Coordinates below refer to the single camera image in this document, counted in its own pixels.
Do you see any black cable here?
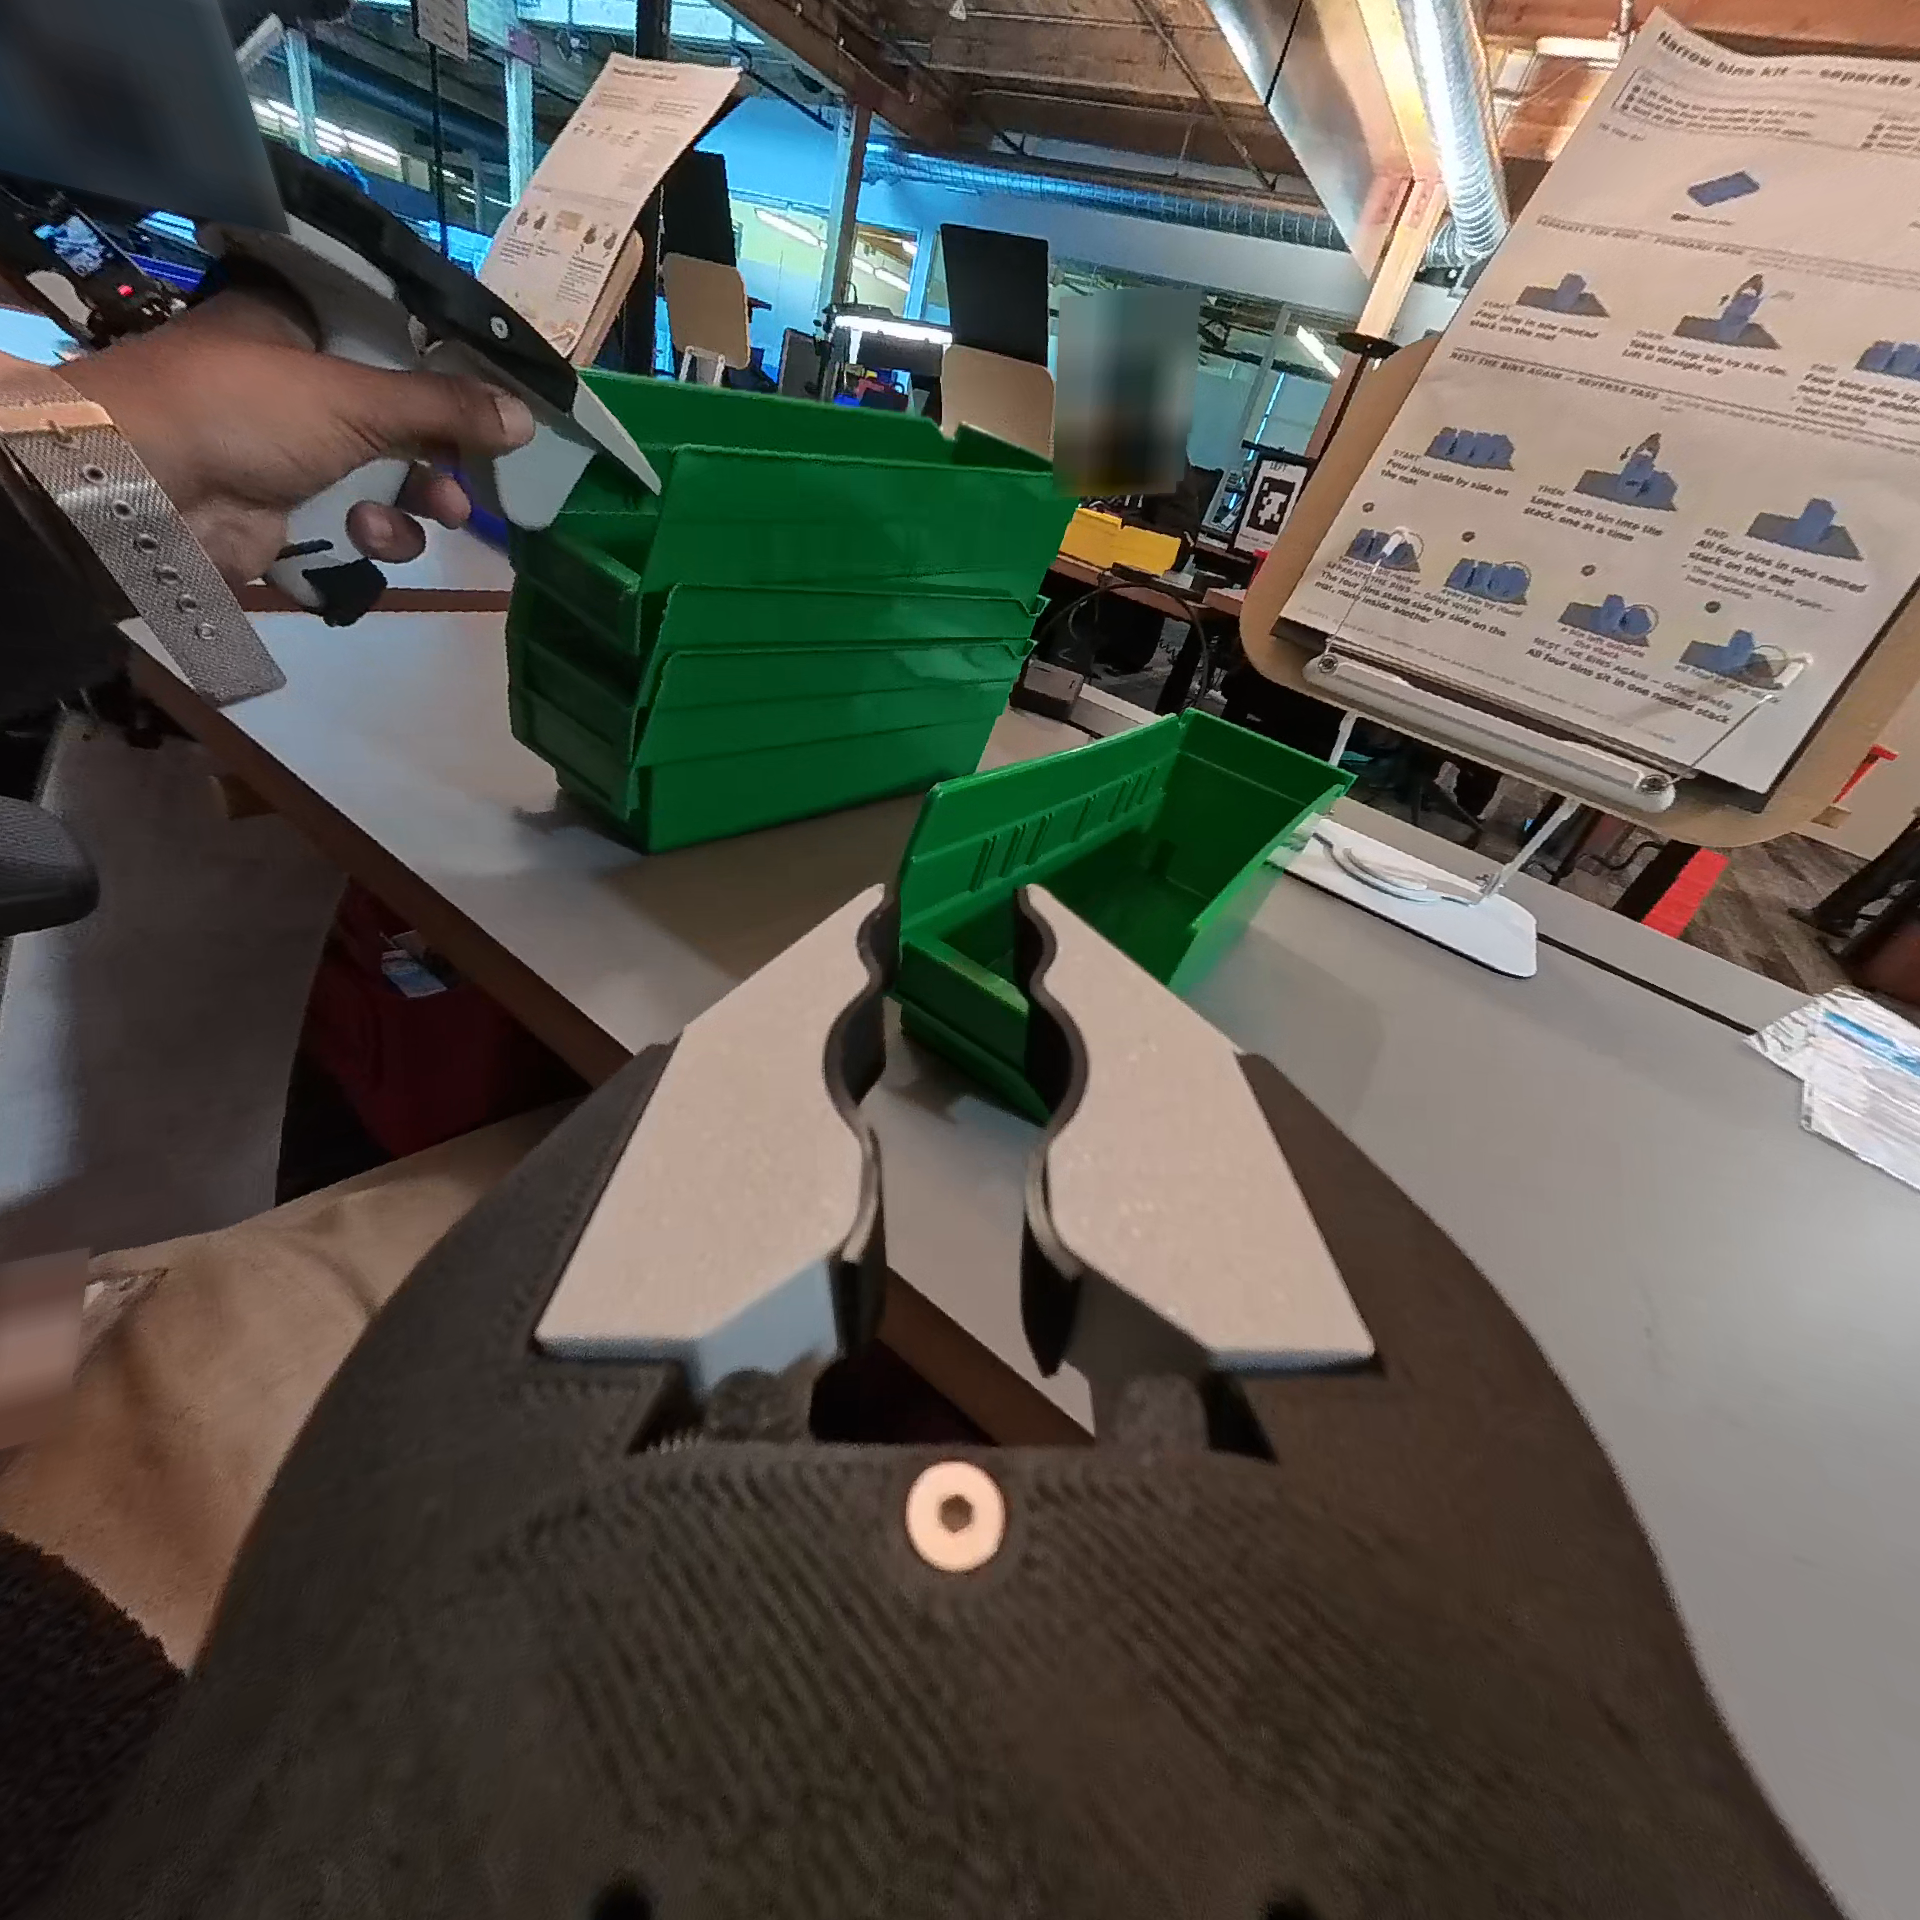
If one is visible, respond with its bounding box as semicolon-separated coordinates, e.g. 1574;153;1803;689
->
1035;574;1205;706

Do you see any dark red bag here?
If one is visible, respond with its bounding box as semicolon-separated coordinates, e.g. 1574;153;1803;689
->
306;885;589;1162

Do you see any black office chair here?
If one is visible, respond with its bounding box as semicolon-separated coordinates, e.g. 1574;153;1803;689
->
0;797;101;942

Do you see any wooden stand with black panel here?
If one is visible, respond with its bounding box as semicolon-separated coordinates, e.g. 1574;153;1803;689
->
656;152;754;379
935;225;1057;463

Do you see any printed instruction sheet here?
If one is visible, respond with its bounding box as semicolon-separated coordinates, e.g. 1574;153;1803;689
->
1275;7;1920;799

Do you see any person's tan trouser leg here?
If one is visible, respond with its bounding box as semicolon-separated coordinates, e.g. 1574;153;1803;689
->
0;1102;577;1672

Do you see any black floor lamp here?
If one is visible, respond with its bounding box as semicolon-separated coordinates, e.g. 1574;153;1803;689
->
1333;335;1408;455

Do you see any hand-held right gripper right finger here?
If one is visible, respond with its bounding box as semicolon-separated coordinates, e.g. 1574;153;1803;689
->
1018;885;1377;1384

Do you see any silver ventilation duct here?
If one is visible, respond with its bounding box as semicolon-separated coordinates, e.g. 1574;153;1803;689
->
1205;0;1513;281

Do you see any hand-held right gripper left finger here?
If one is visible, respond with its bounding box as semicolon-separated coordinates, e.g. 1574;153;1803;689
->
535;885;888;1405

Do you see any person's left hand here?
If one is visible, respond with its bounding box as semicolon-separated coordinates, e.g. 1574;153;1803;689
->
66;293;539;591

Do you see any black and white tag sign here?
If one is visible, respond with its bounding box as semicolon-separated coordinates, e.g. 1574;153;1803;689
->
1235;457;1315;553

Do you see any white paper sheet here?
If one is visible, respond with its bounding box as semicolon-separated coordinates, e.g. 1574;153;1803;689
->
1745;989;1920;1195

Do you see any beige instruction sheet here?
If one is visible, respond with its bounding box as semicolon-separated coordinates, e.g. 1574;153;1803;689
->
477;53;746;358

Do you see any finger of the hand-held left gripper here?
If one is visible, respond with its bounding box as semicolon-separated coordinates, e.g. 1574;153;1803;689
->
531;369;662;497

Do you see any long wooden table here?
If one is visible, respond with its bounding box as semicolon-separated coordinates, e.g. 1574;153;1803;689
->
1047;552;1249;619

